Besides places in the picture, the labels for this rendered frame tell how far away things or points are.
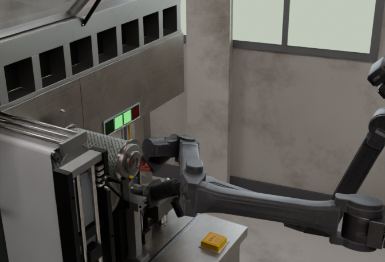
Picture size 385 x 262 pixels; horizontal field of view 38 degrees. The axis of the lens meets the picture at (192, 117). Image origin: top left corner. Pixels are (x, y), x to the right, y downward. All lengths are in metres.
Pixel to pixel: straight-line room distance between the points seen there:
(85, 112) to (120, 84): 0.23
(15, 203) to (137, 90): 0.88
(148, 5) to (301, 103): 1.62
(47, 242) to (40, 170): 0.24
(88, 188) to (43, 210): 0.18
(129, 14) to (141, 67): 0.25
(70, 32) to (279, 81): 1.96
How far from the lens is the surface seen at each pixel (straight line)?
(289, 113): 3.79
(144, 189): 1.84
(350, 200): 1.23
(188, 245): 2.08
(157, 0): 2.49
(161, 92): 2.60
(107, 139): 1.91
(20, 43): 1.90
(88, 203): 1.60
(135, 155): 1.88
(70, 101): 2.10
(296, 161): 3.93
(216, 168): 4.04
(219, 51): 3.71
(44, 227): 1.73
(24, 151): 1.65
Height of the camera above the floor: 2.12
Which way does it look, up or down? 23 degrees down
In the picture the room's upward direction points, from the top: straight up
